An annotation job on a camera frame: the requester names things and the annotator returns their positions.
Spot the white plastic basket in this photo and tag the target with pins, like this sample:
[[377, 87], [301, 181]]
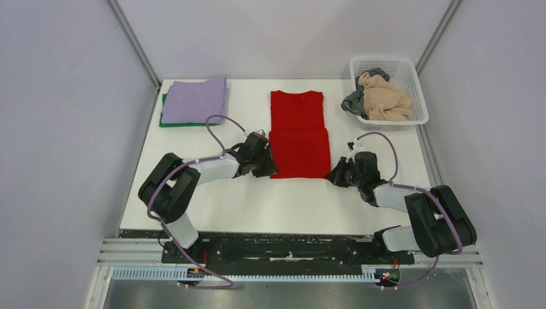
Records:
[[403, 75]]

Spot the folded purple t shirt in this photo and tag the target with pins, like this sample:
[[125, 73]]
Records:
[[195, 101]]

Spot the folded green t shirt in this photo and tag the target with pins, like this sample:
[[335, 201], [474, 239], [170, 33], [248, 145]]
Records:
[[183, 124]]

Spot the beige t shirt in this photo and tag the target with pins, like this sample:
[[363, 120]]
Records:
[[383, 101]]

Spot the grey t shirt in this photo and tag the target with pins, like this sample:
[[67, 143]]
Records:
[[354, 102]]

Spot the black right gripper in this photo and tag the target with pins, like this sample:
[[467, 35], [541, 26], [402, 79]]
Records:
[[335, 176]]

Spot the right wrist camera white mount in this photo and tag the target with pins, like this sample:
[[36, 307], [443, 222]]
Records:
[[356, 146]]

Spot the red t shirt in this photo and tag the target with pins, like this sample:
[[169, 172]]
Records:
[[298, 135]]

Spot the white slotted cable duct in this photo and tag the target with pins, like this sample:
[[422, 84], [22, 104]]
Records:
[[187, 274]]

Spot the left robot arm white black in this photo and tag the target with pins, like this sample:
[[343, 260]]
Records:
[[169, 188]]

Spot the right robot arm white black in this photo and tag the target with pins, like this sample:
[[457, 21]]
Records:
[[438, 224]]

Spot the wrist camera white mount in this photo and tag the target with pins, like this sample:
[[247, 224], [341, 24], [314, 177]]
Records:
[[356, 146], [259, 132]]

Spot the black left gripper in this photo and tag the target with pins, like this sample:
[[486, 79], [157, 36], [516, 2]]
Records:
[[270, 168]]

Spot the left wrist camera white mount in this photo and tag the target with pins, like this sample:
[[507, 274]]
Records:
[[259, 132]]

